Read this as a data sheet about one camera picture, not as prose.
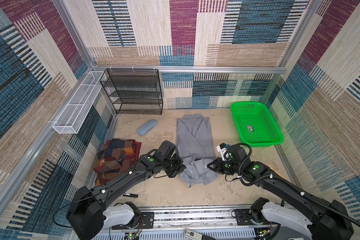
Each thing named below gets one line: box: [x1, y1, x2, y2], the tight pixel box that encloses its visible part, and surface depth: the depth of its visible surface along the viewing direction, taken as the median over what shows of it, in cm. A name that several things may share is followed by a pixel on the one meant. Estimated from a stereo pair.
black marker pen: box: [122, 193, 139, 198], surface depth 82 cm
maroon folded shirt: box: [93, 138, 142, 186], surface depth 92 cm
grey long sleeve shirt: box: [176, 114, 218, 188], surface depth 101 cm
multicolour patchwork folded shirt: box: [93, 138, 136, 186], surface depth 91 cm
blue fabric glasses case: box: [137, 119, 158, 136], surface depth 110 cm
